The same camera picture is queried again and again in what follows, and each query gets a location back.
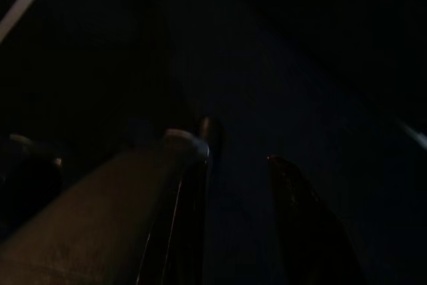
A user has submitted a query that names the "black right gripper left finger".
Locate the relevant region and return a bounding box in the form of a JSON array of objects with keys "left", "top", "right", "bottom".
[{"left": 135, "top": 144, "right": 213, "bottom": 285}]

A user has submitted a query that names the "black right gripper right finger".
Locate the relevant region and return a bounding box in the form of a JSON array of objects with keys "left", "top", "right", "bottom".
[{"left": 268, "top": 155, "right": 370, "bottom": 285}]

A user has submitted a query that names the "grey right robot leg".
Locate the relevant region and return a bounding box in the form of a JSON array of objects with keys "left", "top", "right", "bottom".
[{"left": 0, "top": 116, "right": 224, "bottom": 285}]

